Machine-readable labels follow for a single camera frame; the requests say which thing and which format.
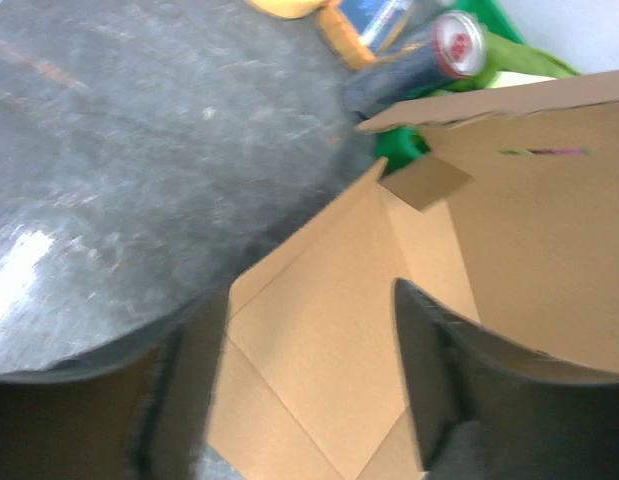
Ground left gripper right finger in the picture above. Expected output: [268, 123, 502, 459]
[393, 278, 619, 479]

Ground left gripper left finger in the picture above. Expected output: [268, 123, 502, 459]
[0, 290, 230, 479]

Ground cardboard box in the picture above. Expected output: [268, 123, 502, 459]
[207, 70, 619, 479]

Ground green plastic tray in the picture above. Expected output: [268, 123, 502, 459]
[375, 1, 554, 173]

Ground leafy green vegetable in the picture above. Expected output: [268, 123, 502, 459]
[429, 32, 581, 96]

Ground red and blue drink can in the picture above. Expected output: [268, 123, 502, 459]
[342, 10, 486, 119]

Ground yellow tape roll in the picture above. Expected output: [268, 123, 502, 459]
[246, 0, 330, 20]

